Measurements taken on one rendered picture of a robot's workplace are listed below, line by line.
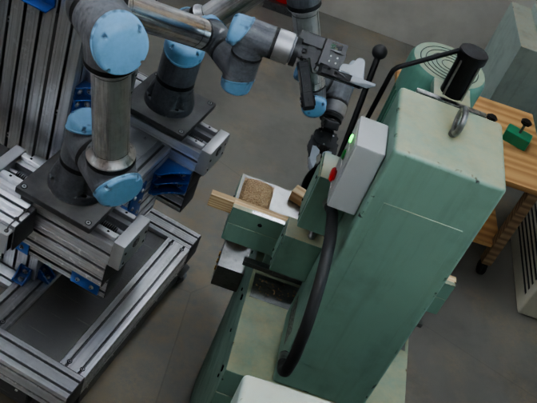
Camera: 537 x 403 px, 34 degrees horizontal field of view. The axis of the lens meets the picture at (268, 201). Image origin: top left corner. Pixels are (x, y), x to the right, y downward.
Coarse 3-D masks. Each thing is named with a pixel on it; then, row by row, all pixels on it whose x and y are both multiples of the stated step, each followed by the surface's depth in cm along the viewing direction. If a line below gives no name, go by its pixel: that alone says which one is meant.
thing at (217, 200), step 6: (216, 192) 221; (210, 198) 221; (216, 198) 220; (222, 198) 220; (228, 198) 220; (234, 198) 221; (210, 204) 222; (216, 204) 222; (222, 204) 221; (228, 204) 221; (252, 204) 222; (228, 210) 222; (270, 210) 222; (282, 216) 222; (450, 276) 225
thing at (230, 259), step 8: (224, 248) 253; (232, 248) 254; (240, 248) 255; (248, 248) 256; (224, 256) 251; (232, 256) 252; (240, 256) 253; (248, 256) 254; (224, 264) 249; (232, 264) 250; (240, 264) 251; (216, 272) 249; (224, 272) 249; (232, 272) 248; (240, 272) 248; (216, 280) 252; (224, 280) 251; (232, 280) 250; (240, 280) 250; (232, 288) 252
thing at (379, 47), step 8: (376, 48) 194; (384, 48) 194; (376, 56) 194; (384, 56) 194; (376, 64) 195; (368, 72) 196; (368, 80) 195; (368, 88) 196; (360, 96) 196; (360, 104) 196; (352, 120) 197; (352, 128) 197; (344, 136) 197; (344, 144) 197; (312, 232) 198
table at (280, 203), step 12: (240, 180) 235; (240, 192) 230; (276, 192) 235; (288, 192) 236; (276, 204) 231; (288, 204) 232; (228, 216) 227; (288, 216) 229; (228, 228) 221; (240, 228) 221; (228, 240) 224; (240, 240) 223; (252, 240) 222; (264, 240) 222; (276, 240) 221; (264, 252) 224; (444, 300) 224; (432, 312) 227
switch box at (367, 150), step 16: (368, 128) 164; (384, 128) 166; (352, 144) 162; (368, 144) 160; (384, 144) 162; (352, 160) 161; (368, 160) 161; (336, 176) 168; (352, 176) 164; (368, 176) 163; (336, 192) 167; (352, 192) 166; (336, 208) 169; (352, 208) 169
